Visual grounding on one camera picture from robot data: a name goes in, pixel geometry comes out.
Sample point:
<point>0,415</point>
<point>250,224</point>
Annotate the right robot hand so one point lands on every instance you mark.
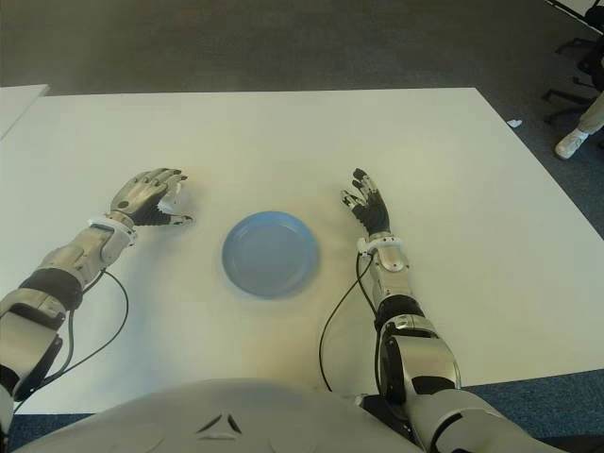
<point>375,212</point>

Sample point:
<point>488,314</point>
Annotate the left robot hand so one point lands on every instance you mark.
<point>137,193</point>

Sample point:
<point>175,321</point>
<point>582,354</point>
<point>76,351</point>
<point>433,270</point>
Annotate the white charger block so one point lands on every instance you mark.
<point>171,200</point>

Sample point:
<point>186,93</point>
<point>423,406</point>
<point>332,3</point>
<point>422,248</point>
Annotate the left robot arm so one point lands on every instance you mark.
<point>71,255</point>

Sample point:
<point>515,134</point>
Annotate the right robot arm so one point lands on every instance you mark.
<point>391,259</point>

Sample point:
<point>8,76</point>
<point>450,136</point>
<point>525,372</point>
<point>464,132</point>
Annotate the blue round plate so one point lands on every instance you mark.
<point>271,255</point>

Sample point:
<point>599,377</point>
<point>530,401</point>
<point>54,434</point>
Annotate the white neighbouring table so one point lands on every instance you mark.
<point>14,104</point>

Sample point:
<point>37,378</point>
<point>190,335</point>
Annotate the small white paper scrap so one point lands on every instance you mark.
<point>514,122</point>

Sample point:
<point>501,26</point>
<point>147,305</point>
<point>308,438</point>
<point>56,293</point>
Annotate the white shoe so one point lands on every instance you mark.
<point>568,144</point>

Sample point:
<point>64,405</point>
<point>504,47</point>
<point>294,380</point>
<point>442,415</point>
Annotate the grey robot torso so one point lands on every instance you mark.
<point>226,410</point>

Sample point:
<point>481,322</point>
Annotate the beige trouser leg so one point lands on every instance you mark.
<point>592,115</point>

